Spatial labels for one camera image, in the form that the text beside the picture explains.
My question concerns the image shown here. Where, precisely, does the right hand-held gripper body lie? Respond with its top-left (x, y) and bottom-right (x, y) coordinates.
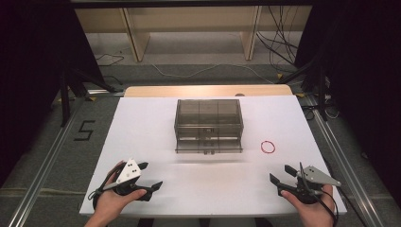
top-left (277, 166), bottom-right (342, 204)

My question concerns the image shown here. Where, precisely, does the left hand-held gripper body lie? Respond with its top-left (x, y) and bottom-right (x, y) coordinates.
top-left (102, 157), bottom-right (154, 202)

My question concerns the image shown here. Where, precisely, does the red rubber band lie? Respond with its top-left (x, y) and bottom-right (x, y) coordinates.
top-left (260, 140), bottom-right (276, 155)

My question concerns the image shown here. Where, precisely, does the clear grey drawer cabinet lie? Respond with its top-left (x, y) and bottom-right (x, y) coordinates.
top-left (174, 98), bottom-right (245, 155)

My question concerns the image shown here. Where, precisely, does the person's left hand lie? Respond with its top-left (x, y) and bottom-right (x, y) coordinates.
top-left (93, 160), bottom-right (148, 222)

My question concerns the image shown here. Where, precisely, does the person's right hand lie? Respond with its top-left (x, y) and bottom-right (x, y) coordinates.
top-left (280, 183), bottom-right (338, 227)

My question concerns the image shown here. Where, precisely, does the black tripod stand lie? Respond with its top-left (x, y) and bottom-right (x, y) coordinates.
top-left (59, 66), bottom-right (120, 128)
top-left (277, 59), bottom-right (329, 123)

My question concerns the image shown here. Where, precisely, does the wooden table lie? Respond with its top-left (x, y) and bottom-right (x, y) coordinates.
top-left (124, 83), bottom-right (294, 98)

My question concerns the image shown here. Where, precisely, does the black curtain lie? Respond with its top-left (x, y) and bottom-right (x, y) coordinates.
top-left (294, 0), bottom-right (401, 207)
top-left (0, 0), bottom-right (106, 187)

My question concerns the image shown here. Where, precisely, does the pale wooden desk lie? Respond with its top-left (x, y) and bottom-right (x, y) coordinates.
top-left (75, 5), bottom-right (314, 63)

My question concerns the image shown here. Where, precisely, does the aluminium floor rail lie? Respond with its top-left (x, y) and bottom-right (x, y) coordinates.
top-left (305, 96), bottom-right (386, 227)
top-left (7, 99), bottom-right (83, 227)

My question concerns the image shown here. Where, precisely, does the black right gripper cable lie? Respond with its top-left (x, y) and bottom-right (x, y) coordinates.
top-left (298, 162), bottom-right (340, 227)

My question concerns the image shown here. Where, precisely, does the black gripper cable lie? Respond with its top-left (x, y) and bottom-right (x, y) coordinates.
top-left (298, 162), bottom-right (340, 227)
top-left (87, 163), bottom-right (125, 211)

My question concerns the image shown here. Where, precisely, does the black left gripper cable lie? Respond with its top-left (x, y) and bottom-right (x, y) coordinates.
top-left (87, 163), bottom-right (125, 211)

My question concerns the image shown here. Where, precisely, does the white floor cable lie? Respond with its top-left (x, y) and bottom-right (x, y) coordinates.
top-left (150, 63), bottom-right (276, 85)

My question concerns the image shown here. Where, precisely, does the thin black floor cable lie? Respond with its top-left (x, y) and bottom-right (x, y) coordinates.
top-left (95, 52), bottom-right (125, 67)

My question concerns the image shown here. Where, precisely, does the bundle of black cables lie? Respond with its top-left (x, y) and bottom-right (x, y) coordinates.
top-left (255, 5), bottom-right (300, 66)

